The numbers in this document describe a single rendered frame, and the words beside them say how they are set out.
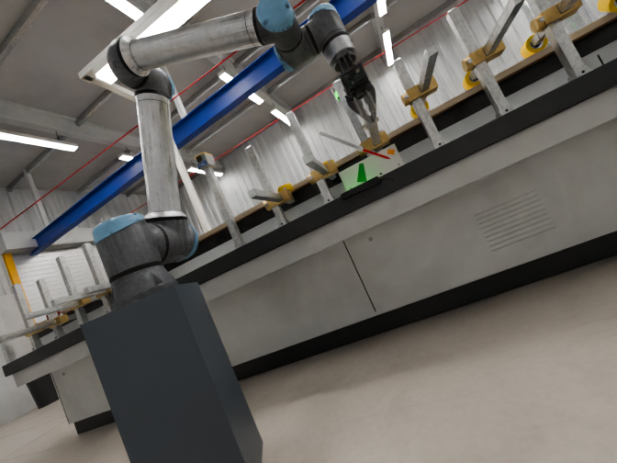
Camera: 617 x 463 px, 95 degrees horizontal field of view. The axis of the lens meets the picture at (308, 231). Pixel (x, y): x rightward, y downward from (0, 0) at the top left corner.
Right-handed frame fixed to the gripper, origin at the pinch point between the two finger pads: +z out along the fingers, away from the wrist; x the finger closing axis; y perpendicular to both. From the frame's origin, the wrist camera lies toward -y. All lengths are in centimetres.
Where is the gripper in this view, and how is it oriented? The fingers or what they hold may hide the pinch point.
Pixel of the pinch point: (371, 118)
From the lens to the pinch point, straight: 96.4
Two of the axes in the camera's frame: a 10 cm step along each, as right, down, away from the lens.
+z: 4.1, 9.1, -0.8
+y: -2.9, 0.5, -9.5
